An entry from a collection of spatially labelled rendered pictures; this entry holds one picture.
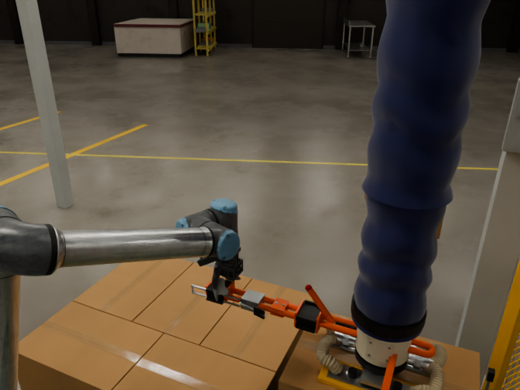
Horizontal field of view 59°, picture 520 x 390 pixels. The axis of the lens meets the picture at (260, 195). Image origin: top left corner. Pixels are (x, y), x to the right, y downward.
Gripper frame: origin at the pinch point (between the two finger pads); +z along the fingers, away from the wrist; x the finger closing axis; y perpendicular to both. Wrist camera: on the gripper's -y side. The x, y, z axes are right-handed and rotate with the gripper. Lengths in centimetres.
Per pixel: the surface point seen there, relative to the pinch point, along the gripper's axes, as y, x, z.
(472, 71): 70, -3, -85
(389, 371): 63, -13, -1
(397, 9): 52, -7, -98
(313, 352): 36.7, -1.9, 13.3
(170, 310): -53, 35, 54
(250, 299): 12.5, -1.7, -1.3
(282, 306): 24.1, 0.2, -1.1
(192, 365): -22, 8, 54
